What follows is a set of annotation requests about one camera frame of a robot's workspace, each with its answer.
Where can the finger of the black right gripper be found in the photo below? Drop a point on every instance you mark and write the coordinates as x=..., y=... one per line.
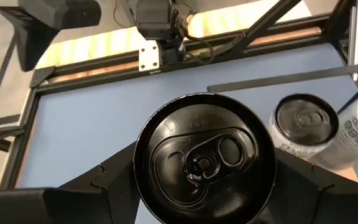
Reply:
x=33, y=43

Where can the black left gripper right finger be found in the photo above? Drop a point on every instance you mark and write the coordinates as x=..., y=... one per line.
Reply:
x=322, y=205

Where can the white metal mounting plate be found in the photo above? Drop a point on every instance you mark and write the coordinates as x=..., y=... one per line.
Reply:
x=148, y=56

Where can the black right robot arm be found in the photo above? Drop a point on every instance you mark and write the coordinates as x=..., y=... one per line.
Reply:
x=154, y=18

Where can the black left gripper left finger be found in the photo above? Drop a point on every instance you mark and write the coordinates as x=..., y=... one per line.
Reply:
x=57, y=205

